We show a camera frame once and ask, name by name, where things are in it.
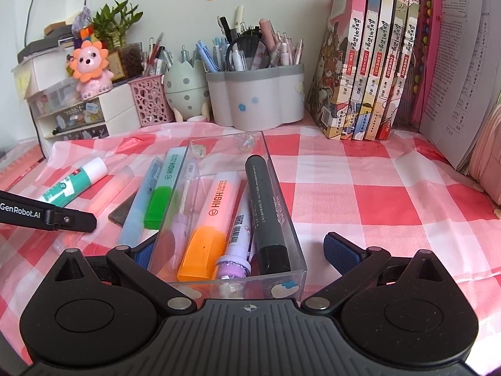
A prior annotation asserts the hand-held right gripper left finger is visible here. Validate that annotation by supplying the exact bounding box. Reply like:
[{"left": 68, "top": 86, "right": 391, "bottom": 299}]
[{"left": 55, "top": 238, "right": 198, "bottom": 316}]

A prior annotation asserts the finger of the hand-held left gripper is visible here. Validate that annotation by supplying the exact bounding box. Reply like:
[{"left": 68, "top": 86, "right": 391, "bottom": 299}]
[{"left": 44, "top": 209, "right": 97, "bottom": 232}]

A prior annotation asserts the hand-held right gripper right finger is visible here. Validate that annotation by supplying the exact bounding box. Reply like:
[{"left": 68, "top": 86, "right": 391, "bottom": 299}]
[{"left": 301, "top": 232, "right": 451, "bottom": 316}]

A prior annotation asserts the green label glue stick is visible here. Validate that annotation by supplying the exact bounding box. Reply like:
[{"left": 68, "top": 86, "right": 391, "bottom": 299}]
[{"left": 37, "top": 157, "right": 108, "bottom": 207}]

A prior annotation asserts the light blue pen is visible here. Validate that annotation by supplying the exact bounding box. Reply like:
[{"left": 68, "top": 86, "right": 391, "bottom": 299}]
[{"left": 117, "top": 157, "right": 163, "bottom": 245}]

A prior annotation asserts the dark translucent case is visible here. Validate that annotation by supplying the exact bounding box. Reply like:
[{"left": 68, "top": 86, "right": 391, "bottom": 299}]
[{"left": 107, "top": 195, "right": 138, "bottom": 227}]

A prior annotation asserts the purple mechanical pencil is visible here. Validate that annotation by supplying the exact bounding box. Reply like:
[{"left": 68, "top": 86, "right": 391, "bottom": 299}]
[{"left": 170, "top": 160, "right": 197, "bottom": 243}]

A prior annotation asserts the green cap highlighter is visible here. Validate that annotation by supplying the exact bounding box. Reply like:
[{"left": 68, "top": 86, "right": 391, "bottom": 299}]
[{"left": 143, "top": 147, "right": 189, "bottom": 230}]

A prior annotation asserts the black marker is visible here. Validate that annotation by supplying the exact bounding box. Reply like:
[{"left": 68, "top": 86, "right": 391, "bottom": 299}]
[{"left": 245, "top": 154, "right": 292, "bottom": 277}]

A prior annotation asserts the orange highlighter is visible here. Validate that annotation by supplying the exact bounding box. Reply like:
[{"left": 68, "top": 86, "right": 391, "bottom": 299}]
[{"left": 177, "top": 172, "right": 242, "bottom": 283}]

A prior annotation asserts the purple cartoon cap pen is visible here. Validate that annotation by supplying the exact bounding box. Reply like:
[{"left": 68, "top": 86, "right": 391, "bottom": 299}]
[{"left": 217, "top": 194, "right": 253, "bottom": 280}]

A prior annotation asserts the clear plastic box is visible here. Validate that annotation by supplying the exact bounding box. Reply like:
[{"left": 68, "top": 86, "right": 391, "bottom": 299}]
[{"left": 147, "top": 131, "right": 308, "bottom": 306}]

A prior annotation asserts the pink checked plastic tablecloth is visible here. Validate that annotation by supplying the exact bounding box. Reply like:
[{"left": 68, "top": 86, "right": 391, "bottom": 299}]
[{"left": 0, "top": 119, "right": 501, "bottom": 365}]

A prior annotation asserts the white drawer organiser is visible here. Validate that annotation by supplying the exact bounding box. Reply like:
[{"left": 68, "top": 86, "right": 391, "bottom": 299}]
[{"left": 27, "top": 84, "right": 143, "bottom": 139}]

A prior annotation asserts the bag of yellow rubber bands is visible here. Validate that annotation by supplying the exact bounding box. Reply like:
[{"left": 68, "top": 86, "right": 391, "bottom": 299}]
[{"left": 12, "top": 66, "right": 34, "bottom": 98}]

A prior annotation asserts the pink perforated pen holder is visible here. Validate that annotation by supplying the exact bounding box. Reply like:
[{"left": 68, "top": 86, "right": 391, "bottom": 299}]
[{"left": 128, "top": 74, "right": 175, "bottom": 128}]

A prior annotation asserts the orange lion toy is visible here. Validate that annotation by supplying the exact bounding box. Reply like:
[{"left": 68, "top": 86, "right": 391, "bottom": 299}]
[{"left": 66, "top": 40, "right": 114, "bottom": 98}]

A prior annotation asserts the dark grey flat box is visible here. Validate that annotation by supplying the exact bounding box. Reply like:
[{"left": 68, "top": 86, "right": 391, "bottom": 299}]
[
  {"left": 18, "top": 41, "right": 59, "bottom": 63},
  {"left": 43, "top": 31, "right": 76, "bottom": 44}
]

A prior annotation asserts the glass vase with pebbles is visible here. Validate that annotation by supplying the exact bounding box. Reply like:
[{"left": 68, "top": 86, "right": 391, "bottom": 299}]
[{"left": 117, "top": 42, "right": 143, "bottom": 79}]

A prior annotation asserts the egg shaped pen holder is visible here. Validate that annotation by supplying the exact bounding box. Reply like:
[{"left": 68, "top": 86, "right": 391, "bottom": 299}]
[{"left": 163, "top": 59, "right": 210, "bottom": 123}]

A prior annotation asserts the grey cloud shaped pen holder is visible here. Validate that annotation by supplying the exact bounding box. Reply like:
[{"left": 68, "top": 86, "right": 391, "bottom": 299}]
[{"left": 205, "top": 63, "right": 306, "bottom": 130}]

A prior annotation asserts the pink pencil case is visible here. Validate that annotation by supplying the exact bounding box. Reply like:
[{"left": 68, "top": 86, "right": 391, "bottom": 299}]
[{"left": 467, "top": 104, "right": 501, "bottom": 206}]

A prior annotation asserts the bunch of slim gel pens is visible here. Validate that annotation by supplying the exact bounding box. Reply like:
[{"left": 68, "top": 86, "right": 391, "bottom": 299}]
[{"left": 141, "top": 33, "right": 173, "bottom": 77}]

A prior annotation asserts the blue spine comic book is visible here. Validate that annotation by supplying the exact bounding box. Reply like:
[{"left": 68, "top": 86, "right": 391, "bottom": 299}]
[{"left": 352, "top": 0, "right": 383, "bottom": 142}]

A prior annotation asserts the yellow spine comic book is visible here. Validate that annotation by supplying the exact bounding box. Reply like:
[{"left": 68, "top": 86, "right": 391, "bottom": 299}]
[{"left": 364, "top": 0, "right": 397, "bottom": 142}]

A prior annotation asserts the striped pink spine comic book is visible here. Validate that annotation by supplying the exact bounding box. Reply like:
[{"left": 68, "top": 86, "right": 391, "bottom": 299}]
[{"left": 376, "top": 0, "right": 410, "bottom": 141}]

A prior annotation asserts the bunch of grey clip pens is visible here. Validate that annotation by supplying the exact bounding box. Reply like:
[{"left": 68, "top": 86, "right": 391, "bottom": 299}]
[{"left": 178, "top": 45, "right": 196, "bottom": 67}]

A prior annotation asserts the cream spine comic book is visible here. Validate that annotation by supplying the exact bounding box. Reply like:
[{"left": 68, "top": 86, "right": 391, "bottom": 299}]
[{"left": 385, "top": 0, "right": 421, "bottom": 130}]

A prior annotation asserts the pink abacus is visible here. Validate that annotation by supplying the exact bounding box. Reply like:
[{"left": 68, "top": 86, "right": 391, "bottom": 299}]
[{"left": 395, "top": 0, "right": 443, "bottom": 132}]

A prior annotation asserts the lucky bamboo plant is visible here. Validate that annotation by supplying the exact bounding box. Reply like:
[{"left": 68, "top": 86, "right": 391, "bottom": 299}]
[{"left": 92, "top": 0, "right": 143, "bottom": 50}]

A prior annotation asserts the bunch of assorted pastel pens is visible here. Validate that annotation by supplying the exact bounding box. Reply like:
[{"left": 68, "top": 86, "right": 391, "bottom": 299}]
[{"left": 196, "top": 6, "right": 306, "bottom": 73}]

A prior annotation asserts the black magnifying glass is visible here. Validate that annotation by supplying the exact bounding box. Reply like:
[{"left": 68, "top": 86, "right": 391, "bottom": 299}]
[{"left": 227, "top": 36, "right": 271, "bottom": 69}]

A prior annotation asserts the stack of printed papers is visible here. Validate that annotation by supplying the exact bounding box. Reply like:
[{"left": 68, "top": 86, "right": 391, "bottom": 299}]
[{"left": 419, "top": 0, "right": 501, "bottom": 177}]

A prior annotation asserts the black cable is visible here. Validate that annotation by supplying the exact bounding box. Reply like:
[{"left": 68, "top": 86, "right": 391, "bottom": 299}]
[{"left": 23, "top": 0, "right": 40, "bottom": 45}]

